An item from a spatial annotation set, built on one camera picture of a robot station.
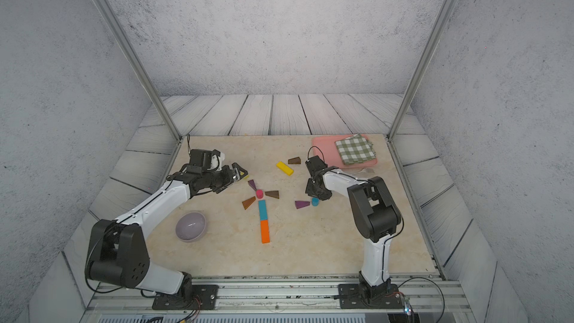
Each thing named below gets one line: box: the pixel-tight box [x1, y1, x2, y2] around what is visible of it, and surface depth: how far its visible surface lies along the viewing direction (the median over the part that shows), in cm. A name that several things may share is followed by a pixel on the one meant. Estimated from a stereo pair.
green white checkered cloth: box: [334, 133, 376, 166], surface depth 117 cm
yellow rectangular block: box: [275, 160, 295, 176], surface depth 110 cm
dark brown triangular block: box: [287, 157, 302, 165], surface depth 113 cm
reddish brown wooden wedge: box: [242, 195, 257, 211], surface depth 97 cm
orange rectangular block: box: [260, 219, 271, 244], surface depth 91 cm
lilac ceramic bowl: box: [174, 210, 208, 243], surface depth 86 cm
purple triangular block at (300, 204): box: [294, 200, 311, 210], surface depth 98 cm
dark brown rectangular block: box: [264, 190, 280, 200], surface depth 100 cm
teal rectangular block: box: [258, 199, 269, 221], surface depth 96 cm
